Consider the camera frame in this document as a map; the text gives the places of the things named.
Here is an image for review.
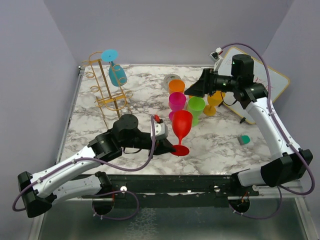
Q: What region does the yellow framed whiteboard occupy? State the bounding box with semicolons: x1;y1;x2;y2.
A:
218;46;290;124

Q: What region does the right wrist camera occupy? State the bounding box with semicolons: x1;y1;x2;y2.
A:
209;47;224;72

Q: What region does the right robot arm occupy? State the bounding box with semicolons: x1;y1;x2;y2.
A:
184;54;313;196

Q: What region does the green wine glass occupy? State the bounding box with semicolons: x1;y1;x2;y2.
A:
187;96;206;127

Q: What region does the pink wine glass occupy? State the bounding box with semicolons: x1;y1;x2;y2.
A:
168;92;187;121

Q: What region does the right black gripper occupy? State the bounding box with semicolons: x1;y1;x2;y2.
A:
184;68;239;98

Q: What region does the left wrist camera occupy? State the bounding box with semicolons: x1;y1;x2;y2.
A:
150;115;169;140

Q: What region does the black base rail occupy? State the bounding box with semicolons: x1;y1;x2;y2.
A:
82;174;259;209

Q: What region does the cyan wine glass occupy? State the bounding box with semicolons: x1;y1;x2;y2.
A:
101;49;128;87

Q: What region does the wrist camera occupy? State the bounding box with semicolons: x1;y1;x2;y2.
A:
209;47;224;72
150;115;169;140

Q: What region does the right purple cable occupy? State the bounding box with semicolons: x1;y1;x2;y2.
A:
219;42;316;220

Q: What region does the clear tape roll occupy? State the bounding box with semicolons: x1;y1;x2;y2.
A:
163;74;181;92

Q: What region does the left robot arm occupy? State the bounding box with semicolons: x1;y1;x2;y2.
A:
17;114;176;218

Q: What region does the red wine glass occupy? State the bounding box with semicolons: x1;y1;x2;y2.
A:
172;110;193;157

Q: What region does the orange wine glass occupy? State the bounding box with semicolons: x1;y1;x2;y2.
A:
168;79;185;94

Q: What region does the green grey eraser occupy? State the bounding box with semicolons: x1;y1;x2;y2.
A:
237;135;251;146

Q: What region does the black whiteboard foot clip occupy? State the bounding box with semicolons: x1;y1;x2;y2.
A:
239;117;246;124

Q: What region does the gold wire glass rack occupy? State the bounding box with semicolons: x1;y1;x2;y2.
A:
82;51;133;126

